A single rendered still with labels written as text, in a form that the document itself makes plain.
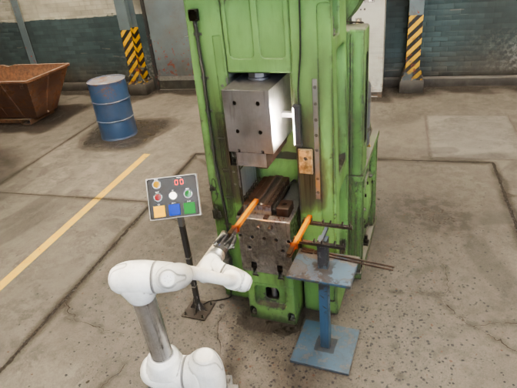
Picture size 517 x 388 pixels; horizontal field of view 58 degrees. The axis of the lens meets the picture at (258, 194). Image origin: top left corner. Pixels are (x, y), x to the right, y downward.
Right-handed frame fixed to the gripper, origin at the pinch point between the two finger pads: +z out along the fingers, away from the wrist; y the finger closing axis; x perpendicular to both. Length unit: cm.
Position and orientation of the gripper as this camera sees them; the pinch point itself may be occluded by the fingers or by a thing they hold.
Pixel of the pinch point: (232, 232)
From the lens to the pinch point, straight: 268.7
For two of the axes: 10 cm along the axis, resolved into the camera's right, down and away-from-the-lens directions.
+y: 9.4, 0.9, -3.4
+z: 3.4, -4.9, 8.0
